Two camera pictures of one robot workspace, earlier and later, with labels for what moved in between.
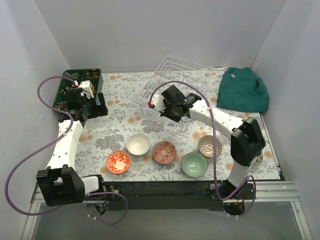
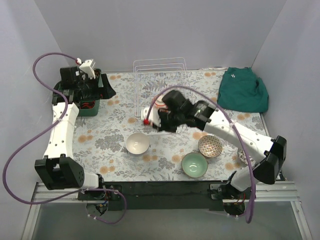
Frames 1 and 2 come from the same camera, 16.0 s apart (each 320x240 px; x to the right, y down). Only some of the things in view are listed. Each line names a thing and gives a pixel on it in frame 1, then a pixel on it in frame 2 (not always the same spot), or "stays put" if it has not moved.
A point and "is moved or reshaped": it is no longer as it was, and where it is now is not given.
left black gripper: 100,105 to 100,83
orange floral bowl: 118,162 is moved or reshaped
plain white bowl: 138,144 stays put
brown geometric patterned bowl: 205,146 stays put
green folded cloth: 241,90 stays put
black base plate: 171,196 stays put
